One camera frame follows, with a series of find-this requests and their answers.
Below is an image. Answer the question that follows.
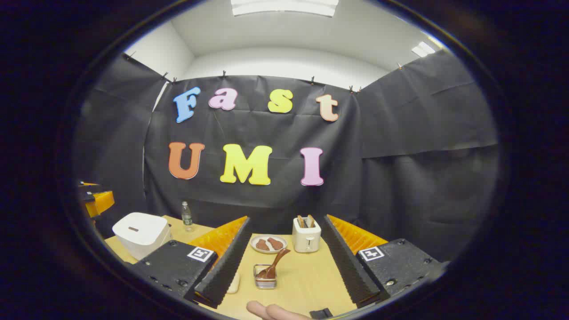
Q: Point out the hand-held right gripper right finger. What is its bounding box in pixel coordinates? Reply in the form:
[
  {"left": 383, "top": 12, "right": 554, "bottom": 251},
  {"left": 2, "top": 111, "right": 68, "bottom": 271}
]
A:
[{"left": 322, "top": 214, "right": 445, "bottom": 308}]

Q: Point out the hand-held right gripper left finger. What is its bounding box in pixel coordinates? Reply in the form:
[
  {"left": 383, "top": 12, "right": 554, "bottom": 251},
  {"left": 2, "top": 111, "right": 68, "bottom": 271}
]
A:
[{"left": 131, "top": 216, "right": 252, "bottom": 309}]

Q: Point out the clear container of rice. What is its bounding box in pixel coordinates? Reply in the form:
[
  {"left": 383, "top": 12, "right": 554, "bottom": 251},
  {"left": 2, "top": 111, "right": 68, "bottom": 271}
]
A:
[{"left": 224, "top": 272, "right": 240, "bottom": 295}]

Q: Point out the metal wire chopstick holder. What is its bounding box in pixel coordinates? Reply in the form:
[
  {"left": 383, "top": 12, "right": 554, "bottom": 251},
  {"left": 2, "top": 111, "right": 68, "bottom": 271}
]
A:
[{"left": 253, "top": 264, "right": 278, "bottom": 290}]

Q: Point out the white rice cooker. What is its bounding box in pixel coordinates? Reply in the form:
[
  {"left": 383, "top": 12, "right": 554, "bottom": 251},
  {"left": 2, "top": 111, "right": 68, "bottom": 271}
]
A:
[{"left": 112, "top": 212, "right": 173, "bottom": 260}]

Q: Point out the brown wooden spoon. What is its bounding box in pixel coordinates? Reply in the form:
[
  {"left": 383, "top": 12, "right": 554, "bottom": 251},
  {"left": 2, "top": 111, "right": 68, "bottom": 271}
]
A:
[{"left": 257, "top": 248, "right": 291, "bottom": 280}]

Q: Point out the white round plate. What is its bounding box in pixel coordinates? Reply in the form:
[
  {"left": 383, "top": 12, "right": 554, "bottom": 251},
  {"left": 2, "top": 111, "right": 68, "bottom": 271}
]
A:
[{"left": 250, "top": 234, "right": 288, "bottom": 254}]

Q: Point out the white toaster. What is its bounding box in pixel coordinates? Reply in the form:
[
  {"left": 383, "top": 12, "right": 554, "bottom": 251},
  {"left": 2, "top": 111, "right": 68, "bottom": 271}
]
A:
[{"left": 292, "top": 217, "right": 322, "bottom": 254}]

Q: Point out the clear plastic water bottle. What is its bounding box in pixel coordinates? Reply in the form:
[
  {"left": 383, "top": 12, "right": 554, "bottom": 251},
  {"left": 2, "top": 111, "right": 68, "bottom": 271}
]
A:
[{"left": 181, "top": 201, "right": 194, "bottom": 232}]

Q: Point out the black backdrop cloth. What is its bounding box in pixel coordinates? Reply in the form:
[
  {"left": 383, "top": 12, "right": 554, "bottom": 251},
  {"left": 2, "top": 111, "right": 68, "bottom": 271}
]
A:
[{"left": 73, "top": 49, "right": 501, "bottom": 263}]

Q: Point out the ceiling light panel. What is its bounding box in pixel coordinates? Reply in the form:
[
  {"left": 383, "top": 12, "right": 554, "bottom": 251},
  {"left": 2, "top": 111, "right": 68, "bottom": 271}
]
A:
[
  {"left": 411, "top": 41, "right": 436, "bottom": 57},
  {"left": 230, "top": 0, "right": 339, "bottom": 17}
]

